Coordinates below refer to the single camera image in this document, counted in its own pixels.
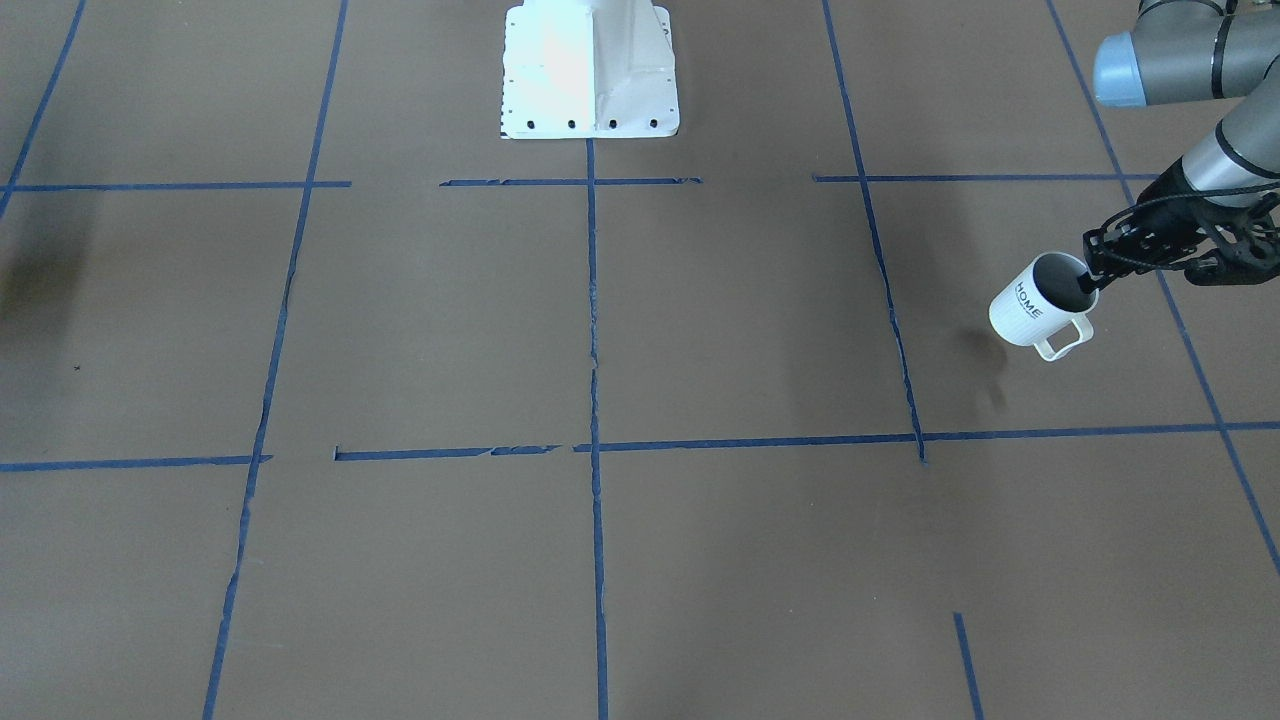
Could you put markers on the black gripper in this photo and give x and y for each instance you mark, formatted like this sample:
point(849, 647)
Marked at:
point(1163, 205)

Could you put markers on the white mug with handle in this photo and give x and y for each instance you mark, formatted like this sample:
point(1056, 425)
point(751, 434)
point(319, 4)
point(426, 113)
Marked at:
point(1043, 307)

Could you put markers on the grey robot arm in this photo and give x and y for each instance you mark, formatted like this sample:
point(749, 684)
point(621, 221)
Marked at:
point(1190, 51)

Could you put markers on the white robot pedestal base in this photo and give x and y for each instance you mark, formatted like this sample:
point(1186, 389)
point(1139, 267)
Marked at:
point(588, 69)

